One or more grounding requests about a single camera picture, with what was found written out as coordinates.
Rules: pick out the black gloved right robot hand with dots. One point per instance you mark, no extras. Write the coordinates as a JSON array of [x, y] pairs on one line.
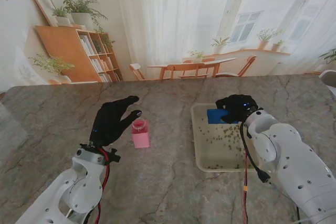
[[239, 108]]

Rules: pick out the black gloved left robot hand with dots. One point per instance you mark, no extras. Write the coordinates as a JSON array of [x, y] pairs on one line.
[[110, 121]]

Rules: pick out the blue scraper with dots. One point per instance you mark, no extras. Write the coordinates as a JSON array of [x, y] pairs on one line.
[[215, 116]]

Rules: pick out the pink square jar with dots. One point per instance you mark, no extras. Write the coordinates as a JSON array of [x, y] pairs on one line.
[[141, 140]]

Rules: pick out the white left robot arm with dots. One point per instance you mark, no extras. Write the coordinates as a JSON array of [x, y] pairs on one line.
[[78, 190]]

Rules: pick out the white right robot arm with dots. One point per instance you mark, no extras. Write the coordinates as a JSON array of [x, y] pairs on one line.
[[288, 155]]

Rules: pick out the cream baking tray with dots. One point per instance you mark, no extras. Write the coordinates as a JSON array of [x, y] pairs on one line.
[[207, 153]]

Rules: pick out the scattered green beans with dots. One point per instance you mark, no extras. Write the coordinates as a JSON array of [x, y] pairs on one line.
[[214, 166]]

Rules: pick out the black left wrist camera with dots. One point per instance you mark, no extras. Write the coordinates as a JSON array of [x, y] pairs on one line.
[[114, 157]]

